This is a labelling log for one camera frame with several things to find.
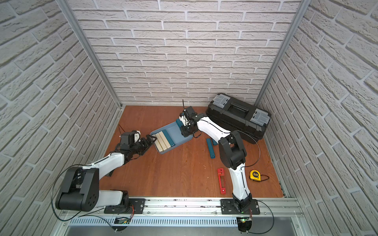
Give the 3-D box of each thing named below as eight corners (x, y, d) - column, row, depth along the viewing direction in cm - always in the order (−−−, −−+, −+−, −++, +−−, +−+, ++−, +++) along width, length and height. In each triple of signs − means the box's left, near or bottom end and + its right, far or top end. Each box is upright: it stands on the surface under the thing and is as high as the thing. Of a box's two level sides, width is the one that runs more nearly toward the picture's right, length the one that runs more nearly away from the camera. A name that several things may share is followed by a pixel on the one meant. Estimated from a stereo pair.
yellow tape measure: (249, 179, 84) (251, 178, 82) (249, 170, 88) (250, 168, 86) (259, 181, 84) (261, 180, 82) (258, 172, 87) (260, 170, 85)
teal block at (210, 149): (210, 158, 92) (211, 157, 91) (206, 140, 101) (206, 138, 99) (215, 158, 92) (215, 157, 91) (210, 139, 101) (210, 138, 100)
